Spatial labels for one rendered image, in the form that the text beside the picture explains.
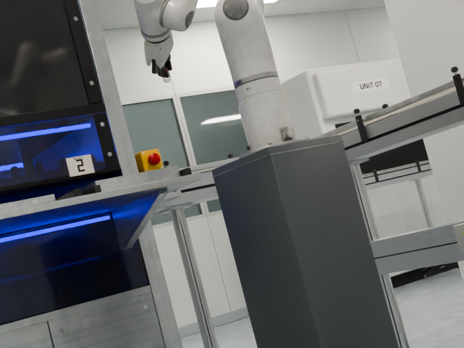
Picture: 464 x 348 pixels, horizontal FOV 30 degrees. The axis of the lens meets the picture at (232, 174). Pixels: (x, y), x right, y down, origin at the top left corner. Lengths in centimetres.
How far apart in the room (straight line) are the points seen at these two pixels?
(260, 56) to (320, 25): 750
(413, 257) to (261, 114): 96
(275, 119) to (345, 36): 772
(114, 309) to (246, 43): 98
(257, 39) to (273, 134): 24
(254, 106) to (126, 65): 612
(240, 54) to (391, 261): 110
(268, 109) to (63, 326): 94
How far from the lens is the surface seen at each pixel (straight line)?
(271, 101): 221
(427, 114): 276
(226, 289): 830
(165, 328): 281
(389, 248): 302
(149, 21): 233
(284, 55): 929
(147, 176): 243
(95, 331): 271
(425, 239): 289
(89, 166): 278
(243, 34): 221
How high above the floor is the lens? 64
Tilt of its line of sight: 5 degrees up
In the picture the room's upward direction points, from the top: 15 degrees counter-clockwise
